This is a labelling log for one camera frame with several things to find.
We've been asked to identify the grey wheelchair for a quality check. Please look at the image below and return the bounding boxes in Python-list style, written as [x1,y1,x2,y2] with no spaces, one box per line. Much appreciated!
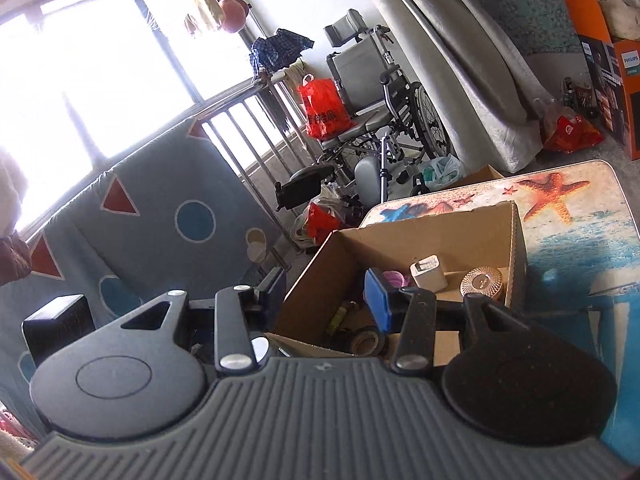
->
[273,8,454,212]

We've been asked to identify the white and green bottle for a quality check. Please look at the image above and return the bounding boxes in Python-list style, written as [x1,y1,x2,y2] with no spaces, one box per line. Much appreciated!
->
[325,305,349,336]

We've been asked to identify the red and white plastic bag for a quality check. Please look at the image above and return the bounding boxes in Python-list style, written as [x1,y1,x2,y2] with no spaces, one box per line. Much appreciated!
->
[291,199,347,249]

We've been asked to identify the white and green plastic bag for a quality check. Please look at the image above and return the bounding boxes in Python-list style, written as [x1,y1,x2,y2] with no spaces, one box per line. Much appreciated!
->
[416,154,464,192]

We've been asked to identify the blue checked cloth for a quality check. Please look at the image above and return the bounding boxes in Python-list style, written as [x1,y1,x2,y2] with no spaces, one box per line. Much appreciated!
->
[249,28,316,77]

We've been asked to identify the brown cloth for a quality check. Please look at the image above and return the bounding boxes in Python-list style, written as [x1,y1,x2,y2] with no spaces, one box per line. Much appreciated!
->
[0,232,34,287]

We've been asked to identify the metal railing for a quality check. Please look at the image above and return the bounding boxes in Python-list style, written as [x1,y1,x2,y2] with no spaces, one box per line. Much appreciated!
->
[196,71,322,271]

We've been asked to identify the round gold tin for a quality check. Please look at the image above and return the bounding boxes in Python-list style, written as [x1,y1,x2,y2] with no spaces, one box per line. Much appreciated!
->
[460,267,504,304]

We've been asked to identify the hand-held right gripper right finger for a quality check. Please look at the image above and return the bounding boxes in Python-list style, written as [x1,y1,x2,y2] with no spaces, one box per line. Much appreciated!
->
[364,267,509,376]

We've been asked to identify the white and grey charger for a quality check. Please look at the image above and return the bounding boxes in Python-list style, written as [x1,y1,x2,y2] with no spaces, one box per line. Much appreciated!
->
[410,255,449,292]

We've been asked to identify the window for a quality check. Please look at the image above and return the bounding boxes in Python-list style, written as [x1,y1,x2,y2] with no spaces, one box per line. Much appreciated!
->
[0,0,262,243]

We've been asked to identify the dark bottles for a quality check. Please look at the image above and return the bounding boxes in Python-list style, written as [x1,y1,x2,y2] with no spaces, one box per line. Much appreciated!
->
[561,77,599,119]

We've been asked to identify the blue ocean printed mat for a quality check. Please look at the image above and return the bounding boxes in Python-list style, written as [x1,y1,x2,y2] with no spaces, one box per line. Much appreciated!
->
[359,159,640,443]

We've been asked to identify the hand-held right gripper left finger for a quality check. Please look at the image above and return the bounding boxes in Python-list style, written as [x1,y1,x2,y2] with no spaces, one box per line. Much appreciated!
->
[107,266,289,376]

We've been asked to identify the black tape roll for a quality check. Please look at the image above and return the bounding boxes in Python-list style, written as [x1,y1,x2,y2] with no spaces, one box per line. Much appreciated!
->
[347,326,389,357]

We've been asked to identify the hanging yellowish cloth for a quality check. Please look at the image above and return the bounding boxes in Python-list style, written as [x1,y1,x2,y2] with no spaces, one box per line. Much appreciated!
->
[184,0,227,37]

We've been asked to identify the grey blanket with shapes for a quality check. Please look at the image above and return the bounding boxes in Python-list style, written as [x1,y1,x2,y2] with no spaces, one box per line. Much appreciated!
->
[0,114,287,438]

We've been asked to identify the small brown cardboard box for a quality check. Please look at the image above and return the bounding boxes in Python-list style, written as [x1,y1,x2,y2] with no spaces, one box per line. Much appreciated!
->
[444,164,507,192]

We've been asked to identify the red and clear plastic bag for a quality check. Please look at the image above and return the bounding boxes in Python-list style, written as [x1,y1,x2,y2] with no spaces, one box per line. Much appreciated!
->
[541,102,604,154]

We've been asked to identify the orange and black carton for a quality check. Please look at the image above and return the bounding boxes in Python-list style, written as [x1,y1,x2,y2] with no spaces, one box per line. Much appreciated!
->
[562,0,640,162]

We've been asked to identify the grey wrapped mattress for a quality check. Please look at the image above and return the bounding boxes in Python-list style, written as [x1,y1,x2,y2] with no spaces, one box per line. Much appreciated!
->
[344,0,547,174]

